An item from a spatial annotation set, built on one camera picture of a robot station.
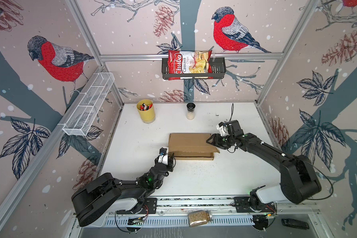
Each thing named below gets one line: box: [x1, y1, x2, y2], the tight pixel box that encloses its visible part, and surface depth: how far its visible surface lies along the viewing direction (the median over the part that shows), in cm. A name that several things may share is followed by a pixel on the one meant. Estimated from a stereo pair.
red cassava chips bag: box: [167, 50, 214, 81], surface depth 90 cm
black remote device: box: [281, 218, 310, 230], surface depth 67 cm
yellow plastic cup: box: [136, 99, 156, 124], surface depth 106 cm
